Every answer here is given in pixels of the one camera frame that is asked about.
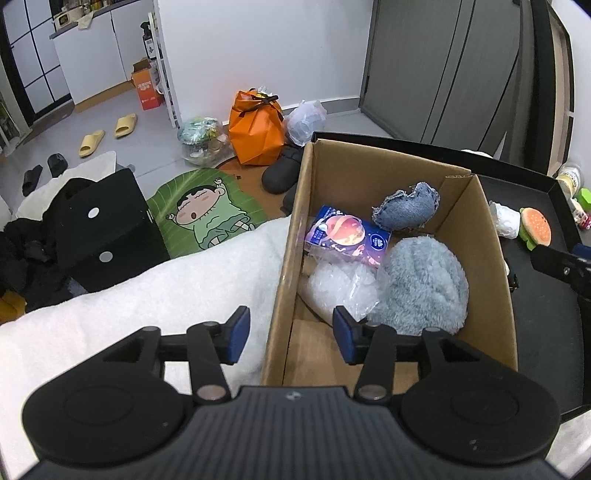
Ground clear plastic bag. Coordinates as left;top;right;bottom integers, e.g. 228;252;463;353
297;256;379;325

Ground hamburger plush toy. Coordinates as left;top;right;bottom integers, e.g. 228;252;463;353
519;207;552;251

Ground fluffy light blue plush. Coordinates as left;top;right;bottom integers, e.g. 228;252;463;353
368;236;469;336

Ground blue tissue pack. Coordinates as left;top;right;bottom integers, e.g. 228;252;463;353
304;205;391;268

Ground grey denim octopus toy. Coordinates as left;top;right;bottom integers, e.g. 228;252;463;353
372;182;441;232

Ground black beaded pouch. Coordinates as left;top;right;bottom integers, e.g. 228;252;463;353
504;260;519;293

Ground small figurine toys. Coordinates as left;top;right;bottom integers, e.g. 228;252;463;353
571;201;590;230

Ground white blanket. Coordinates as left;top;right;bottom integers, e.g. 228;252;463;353
1;218;290;479

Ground green hexagonal container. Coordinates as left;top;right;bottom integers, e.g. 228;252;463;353
576;187;591;214

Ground black shallow tray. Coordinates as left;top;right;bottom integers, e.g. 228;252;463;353
314;132;590;419

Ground white yellow canister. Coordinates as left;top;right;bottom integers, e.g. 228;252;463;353
556;163;583;199

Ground green cartoon floor mat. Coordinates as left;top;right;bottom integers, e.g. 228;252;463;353
147;168;267;258

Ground black shoe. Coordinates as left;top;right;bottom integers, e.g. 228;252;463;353
262;145;304;195

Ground black bag with white dots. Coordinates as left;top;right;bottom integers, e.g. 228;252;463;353
1;168;169;311

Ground clear bag with green items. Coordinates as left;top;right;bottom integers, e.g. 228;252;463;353
177;117;229;168

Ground leaning black framed board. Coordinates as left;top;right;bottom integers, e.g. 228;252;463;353
531;1;575;176

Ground orange paper bag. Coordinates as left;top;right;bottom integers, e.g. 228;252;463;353
228;89;284;166

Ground white plastic bag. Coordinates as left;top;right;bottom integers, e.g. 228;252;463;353
284;100;328;147

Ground grey door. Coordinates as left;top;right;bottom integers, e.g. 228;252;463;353
361;0;521;157

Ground yellow slipper right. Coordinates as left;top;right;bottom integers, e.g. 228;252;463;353
114;113;137;139

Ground yellow slipper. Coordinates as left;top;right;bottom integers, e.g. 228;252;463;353
78;129;105;158
114;113;137;139

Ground yellow slipper left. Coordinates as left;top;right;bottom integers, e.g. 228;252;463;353
78;129;105;158

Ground black slipper pair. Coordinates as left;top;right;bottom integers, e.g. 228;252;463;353
21;153;69;198

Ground orange cardboard box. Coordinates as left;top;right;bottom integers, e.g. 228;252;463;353
131;58;163;111

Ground white kitchen cabinet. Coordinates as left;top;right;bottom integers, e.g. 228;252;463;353
50;1;154;105

